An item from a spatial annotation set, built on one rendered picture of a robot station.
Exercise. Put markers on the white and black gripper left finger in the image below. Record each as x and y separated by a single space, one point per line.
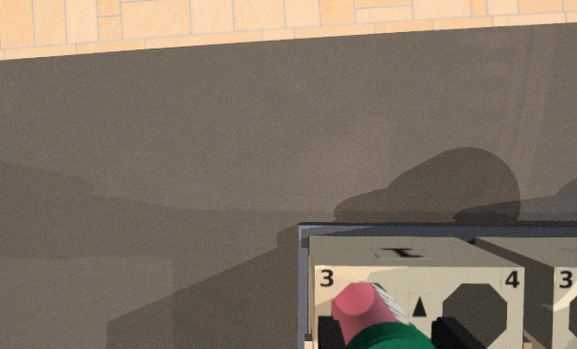
330 334

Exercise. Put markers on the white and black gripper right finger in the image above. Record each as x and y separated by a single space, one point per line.
448 333

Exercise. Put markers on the grey flat tray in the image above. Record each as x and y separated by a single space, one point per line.
463 232

